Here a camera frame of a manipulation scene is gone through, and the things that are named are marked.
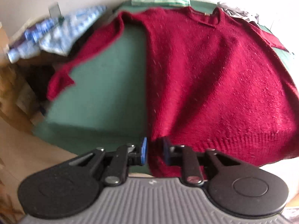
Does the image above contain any small grey clip box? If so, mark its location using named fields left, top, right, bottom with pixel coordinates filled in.
left=49, top=2, right=62, bottom=18

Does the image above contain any green table cover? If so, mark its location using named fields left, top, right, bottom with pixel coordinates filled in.
left=32, top=0, right=299, bottom=175

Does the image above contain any blue white patterned cloth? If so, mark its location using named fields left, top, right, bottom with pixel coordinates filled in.
left=6, top=5, right=107, bottom=64

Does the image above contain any dark red knit sweater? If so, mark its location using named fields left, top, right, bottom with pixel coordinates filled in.
left=47, top=7, right=298, bottom=177

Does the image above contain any cardboard boxes clutter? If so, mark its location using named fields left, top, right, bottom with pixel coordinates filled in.
left=1, top=27, right=43, bottom=133

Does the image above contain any crumpled lavender white garment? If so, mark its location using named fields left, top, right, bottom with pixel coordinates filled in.
left=217, top=2, right=259, bottom=23

